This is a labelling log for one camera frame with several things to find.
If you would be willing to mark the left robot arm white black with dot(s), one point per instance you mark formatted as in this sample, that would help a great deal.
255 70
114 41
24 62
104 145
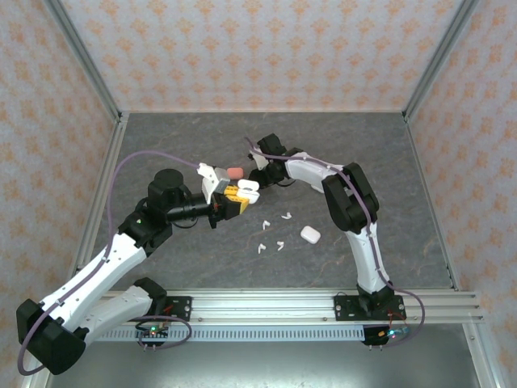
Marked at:
111 271

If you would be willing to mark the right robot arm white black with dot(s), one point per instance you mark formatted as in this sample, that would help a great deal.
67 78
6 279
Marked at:
363 258

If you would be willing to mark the aluminium table edge rail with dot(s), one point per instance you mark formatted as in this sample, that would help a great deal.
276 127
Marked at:
116 141
262 112
431 202

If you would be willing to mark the wide aluminium mounting rail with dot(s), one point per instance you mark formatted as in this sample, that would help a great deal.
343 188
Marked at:
262 307

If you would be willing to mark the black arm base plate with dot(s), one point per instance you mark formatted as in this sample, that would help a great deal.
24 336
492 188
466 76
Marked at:
182 309
345 309

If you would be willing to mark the aluminium frame rail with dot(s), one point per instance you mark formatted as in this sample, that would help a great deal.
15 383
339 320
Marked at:
482 359

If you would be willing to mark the aluminium frame post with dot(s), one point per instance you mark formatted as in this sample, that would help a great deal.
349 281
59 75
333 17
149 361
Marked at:
441 56
83 56

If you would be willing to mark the pink earbud charging case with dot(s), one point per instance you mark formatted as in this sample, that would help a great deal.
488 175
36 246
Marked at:
234 172

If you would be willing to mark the white earbud charging case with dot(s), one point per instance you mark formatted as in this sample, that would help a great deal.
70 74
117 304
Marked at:
248 197
310 233

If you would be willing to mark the circuit board with LEDs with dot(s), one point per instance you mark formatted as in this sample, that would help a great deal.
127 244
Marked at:
153 332
387 333

